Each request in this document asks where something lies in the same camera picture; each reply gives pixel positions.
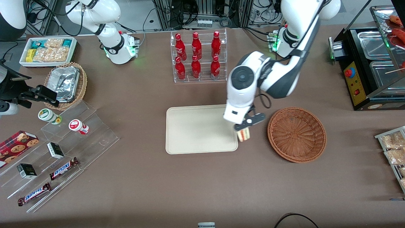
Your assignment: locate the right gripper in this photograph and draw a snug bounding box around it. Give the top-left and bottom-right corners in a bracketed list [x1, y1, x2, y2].
[0, 73, 59, 107]

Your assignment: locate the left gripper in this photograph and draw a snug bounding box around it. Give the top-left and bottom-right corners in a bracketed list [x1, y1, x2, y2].
[223, 93, 255, 131]

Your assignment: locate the triangular sandwich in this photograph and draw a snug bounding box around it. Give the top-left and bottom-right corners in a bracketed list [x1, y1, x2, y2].
[237, 128, 251, 142]

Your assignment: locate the light tan wicker basket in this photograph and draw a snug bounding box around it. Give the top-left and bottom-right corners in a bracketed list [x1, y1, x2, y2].
[44, 62, 87, 111]

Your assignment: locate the brown round wicker basket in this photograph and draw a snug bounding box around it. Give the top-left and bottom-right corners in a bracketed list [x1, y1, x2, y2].
[267, 107, 327, 163]

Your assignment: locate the beige rectangular tray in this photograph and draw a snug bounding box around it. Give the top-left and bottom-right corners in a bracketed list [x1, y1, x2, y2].
[165, 104, 238, 155]

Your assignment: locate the green lid yogurt cup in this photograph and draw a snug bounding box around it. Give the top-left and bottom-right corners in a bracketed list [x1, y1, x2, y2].
[38, 108, 62, 125]

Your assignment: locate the aluminium foil container stack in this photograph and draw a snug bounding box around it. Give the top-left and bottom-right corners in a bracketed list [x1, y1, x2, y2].
[47, 66, 79, 103]

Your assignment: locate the clear cracker bag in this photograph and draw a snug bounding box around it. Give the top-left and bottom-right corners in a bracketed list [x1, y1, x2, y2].
[44, 39, 64, 49]
[33, 47, 70, 62]

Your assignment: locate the white rectangular snack bin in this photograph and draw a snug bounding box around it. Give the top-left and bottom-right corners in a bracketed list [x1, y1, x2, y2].
[19, 37, 77, 68]

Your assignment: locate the red lid yogurt cup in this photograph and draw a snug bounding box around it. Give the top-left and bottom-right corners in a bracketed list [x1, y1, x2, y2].
[69, 119, 89, 135]

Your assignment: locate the small black carton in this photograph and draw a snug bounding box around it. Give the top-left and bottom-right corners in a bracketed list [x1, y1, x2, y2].
[47, 142, 65, 159]
[17, 163, 37, 179]

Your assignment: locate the red tartan cookie box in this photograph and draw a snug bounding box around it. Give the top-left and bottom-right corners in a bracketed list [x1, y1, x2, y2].
[0, 130, 40, 168]

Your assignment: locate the red cola bottle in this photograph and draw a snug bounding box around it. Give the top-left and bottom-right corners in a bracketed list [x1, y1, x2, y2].
[211, 31, 221, 59]
[175, 56, 186, 81]
[191, 55, 202, 79]
[175, 33, 187, 61]
[192, 32, 202, 60]
[210, 55, 221, 79]

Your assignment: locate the clear acrylic stepped stand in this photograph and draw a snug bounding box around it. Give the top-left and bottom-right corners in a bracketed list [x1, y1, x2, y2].
[0, 101, 120, 213]

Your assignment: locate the clear acrylic bottle rack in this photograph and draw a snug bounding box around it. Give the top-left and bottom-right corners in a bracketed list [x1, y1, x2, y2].
[170, 28, 227, 83]

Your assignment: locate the brown Snickers bar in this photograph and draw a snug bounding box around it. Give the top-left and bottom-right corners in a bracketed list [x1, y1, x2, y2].
[49, 157, 79, 181]
[17, 182, 51, 206]

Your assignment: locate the black food warmer cabinet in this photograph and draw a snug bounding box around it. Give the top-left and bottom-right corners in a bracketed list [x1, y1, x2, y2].
[328, 0, 405, 111]

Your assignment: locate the steel warmer pan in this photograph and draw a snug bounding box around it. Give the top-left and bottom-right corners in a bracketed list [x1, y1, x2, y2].
[358, 31, 393, 60]
[370, 60, 405, 88]

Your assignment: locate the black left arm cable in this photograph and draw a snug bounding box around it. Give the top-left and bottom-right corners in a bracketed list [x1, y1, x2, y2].
[259, 93, 272, 110]

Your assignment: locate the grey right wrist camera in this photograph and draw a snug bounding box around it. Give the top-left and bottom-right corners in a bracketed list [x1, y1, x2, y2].
[0, 101, 18, 115]

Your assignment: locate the black looped table cable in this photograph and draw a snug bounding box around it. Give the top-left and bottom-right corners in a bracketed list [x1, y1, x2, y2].
[274, 213, 318, 228]

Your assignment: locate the grey wire rack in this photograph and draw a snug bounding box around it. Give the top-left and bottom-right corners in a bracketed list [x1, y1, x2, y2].
[374, 126, 405, 193]

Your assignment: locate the aluminium frame rack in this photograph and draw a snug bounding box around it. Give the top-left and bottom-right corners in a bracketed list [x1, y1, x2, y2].
[153, 0, 253, 30]

